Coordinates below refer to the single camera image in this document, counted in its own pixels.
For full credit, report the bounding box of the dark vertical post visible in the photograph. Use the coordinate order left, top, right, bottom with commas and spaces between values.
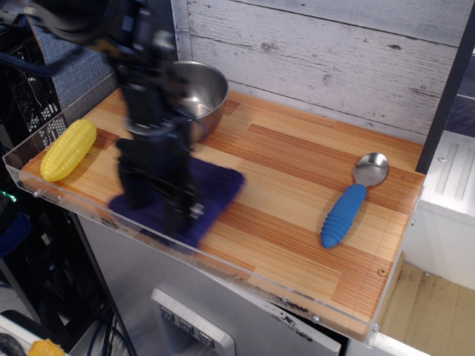
416, 1, 474, 174

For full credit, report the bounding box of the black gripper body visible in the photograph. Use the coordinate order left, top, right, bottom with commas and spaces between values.
114, 129, 200, 208

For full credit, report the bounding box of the white toy sink counter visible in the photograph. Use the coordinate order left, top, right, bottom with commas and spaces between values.
402, 131, 474, 289

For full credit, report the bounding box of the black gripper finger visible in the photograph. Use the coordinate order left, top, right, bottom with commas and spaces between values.
119, 162, 155, 210
159, 197, 205, 237

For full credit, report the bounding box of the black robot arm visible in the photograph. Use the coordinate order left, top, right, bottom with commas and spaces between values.
24, 1, 197, 236

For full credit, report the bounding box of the clear acrylic table guard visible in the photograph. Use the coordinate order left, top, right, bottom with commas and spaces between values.
4, 92, 424, 343

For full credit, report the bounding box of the purple towel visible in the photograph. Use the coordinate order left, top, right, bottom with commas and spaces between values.
108, 158, 245, 248

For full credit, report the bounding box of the black plastic crate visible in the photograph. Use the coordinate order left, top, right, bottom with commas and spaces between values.
5, 35, 68, 136

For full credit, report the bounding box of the blue handled metal spoon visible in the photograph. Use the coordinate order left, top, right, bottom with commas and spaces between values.
321, 153, 388, 248

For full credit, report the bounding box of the yellow toy corn cob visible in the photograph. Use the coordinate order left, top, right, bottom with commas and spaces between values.
40, 119, 97, 182

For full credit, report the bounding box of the stainless steel toy fridge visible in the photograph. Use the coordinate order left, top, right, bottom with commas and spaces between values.
80, 217, 344, 355

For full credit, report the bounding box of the yellow object bottom left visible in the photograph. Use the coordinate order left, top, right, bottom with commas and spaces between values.
27, 339, 66, 356

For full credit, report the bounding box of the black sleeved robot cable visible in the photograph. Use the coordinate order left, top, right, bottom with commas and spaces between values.
0, 50, 75, 79

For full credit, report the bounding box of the stainless steel bowl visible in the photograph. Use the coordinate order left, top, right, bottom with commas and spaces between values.
172, 61, 229, 143

